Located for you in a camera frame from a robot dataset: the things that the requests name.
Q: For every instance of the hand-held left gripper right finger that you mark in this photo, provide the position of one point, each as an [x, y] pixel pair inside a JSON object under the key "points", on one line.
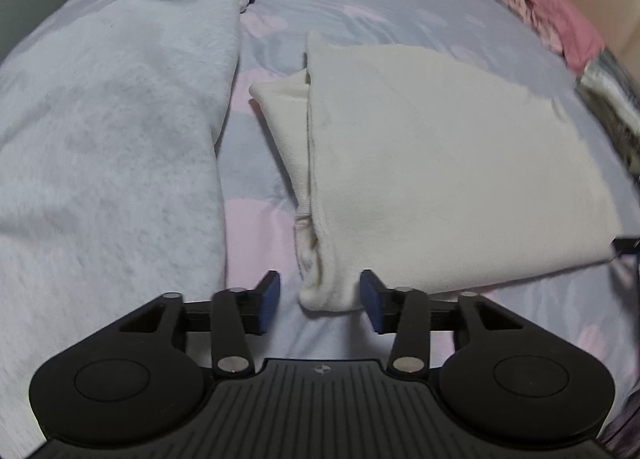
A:
{"points": [[372, 303]]}

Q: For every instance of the pink ruffled cloth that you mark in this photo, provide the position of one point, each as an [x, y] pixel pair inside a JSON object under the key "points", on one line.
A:
{"points": [[555, 14]]}

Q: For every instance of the patterned grey cloth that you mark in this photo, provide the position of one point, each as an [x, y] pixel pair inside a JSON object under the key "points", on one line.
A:
{"points": [[615, 99]]}

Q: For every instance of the light grey fleece garment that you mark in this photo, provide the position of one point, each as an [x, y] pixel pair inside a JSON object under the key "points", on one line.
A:
{"points": [[100, 139]]}

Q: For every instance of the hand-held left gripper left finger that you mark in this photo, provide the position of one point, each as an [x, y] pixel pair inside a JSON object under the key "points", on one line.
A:
{"points": [[270, 300]]}

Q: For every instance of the cream fleece pants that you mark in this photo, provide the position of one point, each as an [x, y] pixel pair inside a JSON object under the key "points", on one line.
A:
{"points": [[425, 164]]}

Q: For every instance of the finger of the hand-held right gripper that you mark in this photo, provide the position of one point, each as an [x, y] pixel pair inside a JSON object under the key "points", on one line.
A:
{"points": [[627, 245]]}

